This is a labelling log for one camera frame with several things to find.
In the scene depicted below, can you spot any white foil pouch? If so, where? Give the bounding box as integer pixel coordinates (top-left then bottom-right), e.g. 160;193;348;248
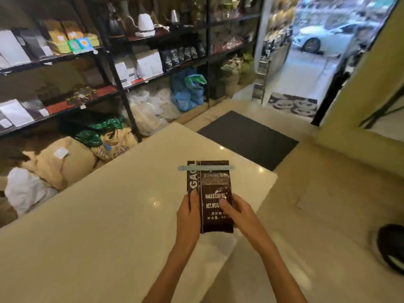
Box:
0;29;31;67

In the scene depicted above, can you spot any olive burlap sack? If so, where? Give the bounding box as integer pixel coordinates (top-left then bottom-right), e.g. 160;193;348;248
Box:
220;54;255;99

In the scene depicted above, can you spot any person's left forearm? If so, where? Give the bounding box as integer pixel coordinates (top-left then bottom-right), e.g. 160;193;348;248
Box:
142;240;200;303

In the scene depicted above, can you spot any patterned entrance doormat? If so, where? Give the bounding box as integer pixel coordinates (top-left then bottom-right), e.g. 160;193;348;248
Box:
268;92;318;118

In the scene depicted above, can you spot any white plastic sack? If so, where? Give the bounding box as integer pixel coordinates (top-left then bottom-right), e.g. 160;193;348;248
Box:
4;167;59;217

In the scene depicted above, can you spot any person's right forearm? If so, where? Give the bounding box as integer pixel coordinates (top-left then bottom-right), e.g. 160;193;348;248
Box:
251;235;308;303

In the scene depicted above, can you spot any white paper pouch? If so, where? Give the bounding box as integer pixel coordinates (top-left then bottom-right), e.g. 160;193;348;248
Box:
114;58;138;87
136;49;164;80

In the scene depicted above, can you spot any dark brown coffee bag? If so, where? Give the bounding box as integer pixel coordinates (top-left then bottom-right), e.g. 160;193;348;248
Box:
187;160;235;234

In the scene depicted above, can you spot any pale blue bag clip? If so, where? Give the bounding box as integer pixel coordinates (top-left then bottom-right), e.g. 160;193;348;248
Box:
178;165;236;171

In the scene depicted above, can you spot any yellow box with teal label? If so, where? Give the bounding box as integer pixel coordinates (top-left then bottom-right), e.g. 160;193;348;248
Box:
47;34;100;54

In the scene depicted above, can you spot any white electric kettle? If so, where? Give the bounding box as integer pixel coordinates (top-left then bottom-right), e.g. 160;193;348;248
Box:
135;13;156;37

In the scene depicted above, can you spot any person's right hand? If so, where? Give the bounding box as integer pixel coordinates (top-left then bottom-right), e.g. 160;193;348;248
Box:
219;194;265;246

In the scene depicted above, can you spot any person's left hand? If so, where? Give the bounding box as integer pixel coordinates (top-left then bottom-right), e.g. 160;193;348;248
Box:
176;190;201;246

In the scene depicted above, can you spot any dark grey floor mat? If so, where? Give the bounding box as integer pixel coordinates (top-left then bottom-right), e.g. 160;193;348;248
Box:
197;110;299;171

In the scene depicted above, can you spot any printed burlap coffee sack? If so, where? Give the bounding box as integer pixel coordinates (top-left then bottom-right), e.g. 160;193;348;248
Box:
92;127;138;162

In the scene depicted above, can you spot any blue plastic bag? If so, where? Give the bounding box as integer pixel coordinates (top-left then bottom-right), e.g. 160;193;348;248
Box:
170;68;207;112

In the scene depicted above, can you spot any tan burlap coffee sack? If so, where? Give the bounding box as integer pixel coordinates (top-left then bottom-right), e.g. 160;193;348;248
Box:
22;137;98;190

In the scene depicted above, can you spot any white car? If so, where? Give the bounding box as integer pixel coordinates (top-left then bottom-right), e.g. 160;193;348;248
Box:
292;23;379;59

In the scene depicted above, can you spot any silver foil pouch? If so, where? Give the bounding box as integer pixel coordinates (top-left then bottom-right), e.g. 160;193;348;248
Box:
0;99;35;127

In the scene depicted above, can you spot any clear plastic sack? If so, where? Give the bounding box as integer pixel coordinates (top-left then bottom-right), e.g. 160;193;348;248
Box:
127;88;181;137

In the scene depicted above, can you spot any green plastic bag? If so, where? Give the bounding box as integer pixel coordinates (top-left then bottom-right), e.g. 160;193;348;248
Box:
74;115;125;147

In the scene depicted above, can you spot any black metal shelving unit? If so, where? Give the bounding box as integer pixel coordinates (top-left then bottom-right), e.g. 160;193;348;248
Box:
0;0;262;143

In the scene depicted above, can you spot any row of black coffee bags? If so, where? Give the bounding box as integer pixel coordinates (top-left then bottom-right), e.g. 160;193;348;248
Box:
160;44;207;72

